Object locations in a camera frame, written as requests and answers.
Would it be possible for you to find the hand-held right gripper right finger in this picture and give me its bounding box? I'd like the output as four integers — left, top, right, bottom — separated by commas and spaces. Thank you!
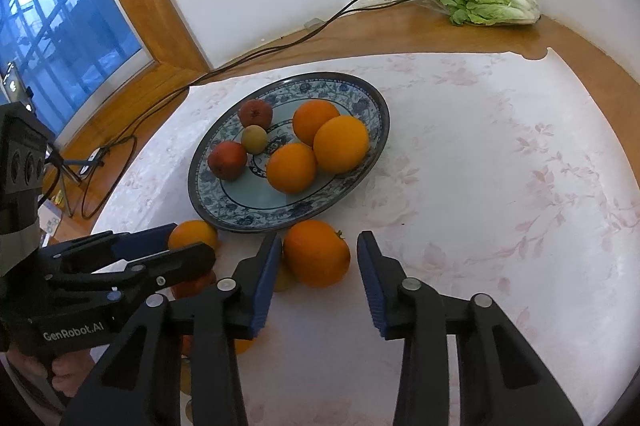
356, 230, 583, 426

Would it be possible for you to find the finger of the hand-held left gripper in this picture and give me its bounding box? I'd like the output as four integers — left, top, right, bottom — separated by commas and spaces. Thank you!
42, 223, 180, 277
45, 242, 217, 307

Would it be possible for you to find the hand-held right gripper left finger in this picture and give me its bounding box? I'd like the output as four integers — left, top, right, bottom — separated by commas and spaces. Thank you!
60, 232, 283, 426

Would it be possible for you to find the blue patterned porcelain plate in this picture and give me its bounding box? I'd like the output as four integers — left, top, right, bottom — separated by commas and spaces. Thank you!
188, 73, 391, 234

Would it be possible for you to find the person's left hand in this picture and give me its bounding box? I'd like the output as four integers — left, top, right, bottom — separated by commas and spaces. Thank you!
7, 348, 98, 407

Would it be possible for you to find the white printed box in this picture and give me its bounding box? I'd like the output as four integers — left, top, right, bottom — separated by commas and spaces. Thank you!
37, 199, 63, 234

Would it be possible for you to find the black tripod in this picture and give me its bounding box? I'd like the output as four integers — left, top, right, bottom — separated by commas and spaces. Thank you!
42, 143, 106, 187

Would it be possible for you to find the white floral tablecloth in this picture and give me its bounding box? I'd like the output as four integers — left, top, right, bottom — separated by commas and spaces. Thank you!
90, 51, 640, 426

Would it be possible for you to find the window pane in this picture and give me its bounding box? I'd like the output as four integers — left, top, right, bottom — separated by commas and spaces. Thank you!
0, 0, 151, 137

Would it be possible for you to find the bagged green lettuce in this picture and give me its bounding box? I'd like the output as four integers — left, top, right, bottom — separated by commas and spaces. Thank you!
431, 0, 542, 27

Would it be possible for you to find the black cable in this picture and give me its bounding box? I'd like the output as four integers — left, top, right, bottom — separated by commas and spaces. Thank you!
80, 0, 436, 219

